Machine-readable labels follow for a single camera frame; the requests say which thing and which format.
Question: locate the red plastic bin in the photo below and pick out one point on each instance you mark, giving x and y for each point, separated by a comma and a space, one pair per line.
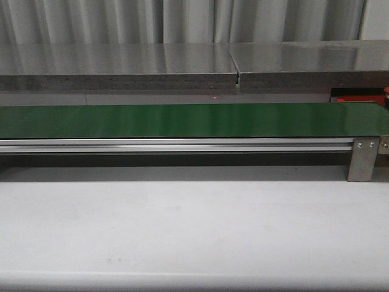
380, 100

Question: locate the grey stone counter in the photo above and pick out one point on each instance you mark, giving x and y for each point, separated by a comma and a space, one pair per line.
129, 74

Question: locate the green conveyor belt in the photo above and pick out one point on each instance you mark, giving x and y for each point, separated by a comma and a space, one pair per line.
344, 119

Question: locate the grey pleated curtain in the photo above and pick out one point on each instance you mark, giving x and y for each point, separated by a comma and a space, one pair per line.
89, 22

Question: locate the aluminium conveyor frame rail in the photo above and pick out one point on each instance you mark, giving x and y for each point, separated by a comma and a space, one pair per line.
173, 145

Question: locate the steel conveyor support bracket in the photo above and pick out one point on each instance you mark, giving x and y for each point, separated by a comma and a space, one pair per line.
363, 159

